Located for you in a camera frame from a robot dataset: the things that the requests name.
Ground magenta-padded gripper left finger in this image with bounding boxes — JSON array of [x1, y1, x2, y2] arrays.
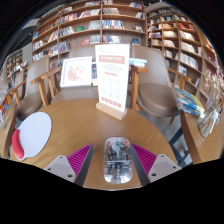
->
[[43, 143, 94, 187]]

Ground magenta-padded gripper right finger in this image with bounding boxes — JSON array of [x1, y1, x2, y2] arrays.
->
[[129, 143, 182, 187]]

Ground transparent computer mouse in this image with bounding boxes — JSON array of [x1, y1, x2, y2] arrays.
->
[[103, 136, 134, 185]]

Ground white mouse pad red wrist rest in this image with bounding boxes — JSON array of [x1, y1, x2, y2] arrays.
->
[[11, 111, 53, 162]]

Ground round wooden side table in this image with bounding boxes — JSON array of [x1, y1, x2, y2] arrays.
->
[[168, 109, 224, 166], [0, 99, 18, 160]]

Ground colourful book stack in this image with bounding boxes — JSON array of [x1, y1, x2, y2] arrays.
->
[[174, 87, 206, 118]]

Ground glass vase dried flowers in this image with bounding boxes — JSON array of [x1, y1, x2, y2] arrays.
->
[[198, 68, 224, 138]]

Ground dark blue book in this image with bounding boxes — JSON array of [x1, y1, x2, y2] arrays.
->
[[91, 62, 99, 87]]

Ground white framed floral picture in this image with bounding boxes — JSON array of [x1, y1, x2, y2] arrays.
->
[[59, 55, 93, 88]]

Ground white red sign wooden base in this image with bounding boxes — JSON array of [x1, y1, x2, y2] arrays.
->
[[95, 43, 131, 121]]

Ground light blue book stack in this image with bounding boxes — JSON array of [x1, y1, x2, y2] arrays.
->
[[129, 57, 148, 69]]

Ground small distant bookshelf unit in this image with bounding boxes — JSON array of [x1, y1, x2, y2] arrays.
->
[[4, 49, 24, 88]]

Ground curved wooden bookshelf unit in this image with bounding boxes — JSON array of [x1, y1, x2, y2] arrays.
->
[[145, 6, 224, 111]]

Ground large wooden bookshelf unit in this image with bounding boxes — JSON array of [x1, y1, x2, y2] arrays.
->
[[31, 0, 148, 69]]

